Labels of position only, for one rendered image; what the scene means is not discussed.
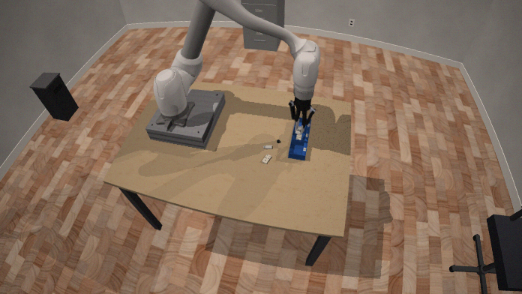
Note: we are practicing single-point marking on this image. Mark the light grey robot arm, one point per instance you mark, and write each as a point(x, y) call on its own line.
point(171, 90)

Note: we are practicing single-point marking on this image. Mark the blue rack of bins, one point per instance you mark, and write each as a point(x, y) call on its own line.
point(296, 150)

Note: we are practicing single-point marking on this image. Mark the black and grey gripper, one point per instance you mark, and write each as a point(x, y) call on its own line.
point(304, 106)

